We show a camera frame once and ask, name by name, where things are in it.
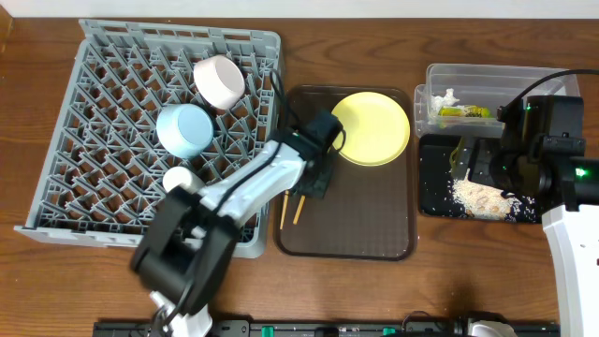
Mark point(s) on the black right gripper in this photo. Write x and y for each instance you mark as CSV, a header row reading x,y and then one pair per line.
x,y
509,190

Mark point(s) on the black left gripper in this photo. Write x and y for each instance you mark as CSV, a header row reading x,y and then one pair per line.
x,y
312,185

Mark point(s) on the wooden chopstick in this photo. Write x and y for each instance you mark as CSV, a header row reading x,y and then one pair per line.
x,y
284,208
299,210

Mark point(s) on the yellow plate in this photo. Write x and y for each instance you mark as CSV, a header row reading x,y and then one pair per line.
x,y
377,129

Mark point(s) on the green yellow snack wrapper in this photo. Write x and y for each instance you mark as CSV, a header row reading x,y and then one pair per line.
x,y
462,114

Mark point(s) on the white tissue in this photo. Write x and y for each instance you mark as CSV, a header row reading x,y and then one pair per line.
x,y
446,100

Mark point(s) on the white green cup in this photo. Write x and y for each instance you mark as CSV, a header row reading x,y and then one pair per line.
x,y
182,177

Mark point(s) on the light blue plate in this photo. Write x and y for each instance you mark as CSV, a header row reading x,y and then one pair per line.
x,y
184,130

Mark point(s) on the white bowl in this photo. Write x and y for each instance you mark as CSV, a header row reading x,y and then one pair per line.
x,y
219,81

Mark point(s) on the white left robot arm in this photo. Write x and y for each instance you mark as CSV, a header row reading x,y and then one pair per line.
x,y
184,257

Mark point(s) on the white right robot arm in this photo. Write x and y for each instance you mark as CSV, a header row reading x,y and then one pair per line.
x,y
573,241

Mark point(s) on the rice food waste pile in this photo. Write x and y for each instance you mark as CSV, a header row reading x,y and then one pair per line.
x,y
488,203

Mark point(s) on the grey dishwasher rack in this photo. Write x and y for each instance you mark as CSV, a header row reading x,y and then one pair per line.
x,y
101,181

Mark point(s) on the brown plastic tray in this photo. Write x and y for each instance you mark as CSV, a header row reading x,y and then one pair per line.
x,y
367,212

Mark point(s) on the black plastic tray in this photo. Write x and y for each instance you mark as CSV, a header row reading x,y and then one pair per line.
x,y
434,176

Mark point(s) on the clear plastic bin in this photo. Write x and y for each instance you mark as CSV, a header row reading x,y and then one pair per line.
x,y
484,86

